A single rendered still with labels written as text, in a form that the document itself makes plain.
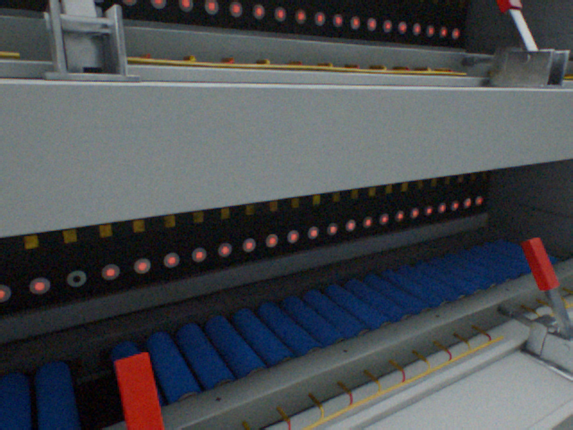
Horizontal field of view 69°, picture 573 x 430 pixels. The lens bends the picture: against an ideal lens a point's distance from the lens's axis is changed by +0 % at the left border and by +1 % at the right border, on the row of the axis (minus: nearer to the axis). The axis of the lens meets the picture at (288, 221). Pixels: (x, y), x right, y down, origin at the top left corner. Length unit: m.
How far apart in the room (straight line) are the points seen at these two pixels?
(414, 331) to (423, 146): 0.13
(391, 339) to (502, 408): 0.07
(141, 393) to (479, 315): 0.25
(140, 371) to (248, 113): 0.10
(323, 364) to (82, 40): 0.20
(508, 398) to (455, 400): 0.03
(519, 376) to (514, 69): 0.20
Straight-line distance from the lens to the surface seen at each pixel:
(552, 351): 0.34
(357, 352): 0.27
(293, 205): 0.34
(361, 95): 0.19
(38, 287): 0.30
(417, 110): 0.21
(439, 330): 0.31
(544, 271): 0.33
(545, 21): 0.54
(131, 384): 0.17
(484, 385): 0.31
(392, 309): 0.33
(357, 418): 0.25
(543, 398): 0.31
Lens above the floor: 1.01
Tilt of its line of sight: 2 degrees down
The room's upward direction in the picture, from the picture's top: 9 degrees counter-clockwise
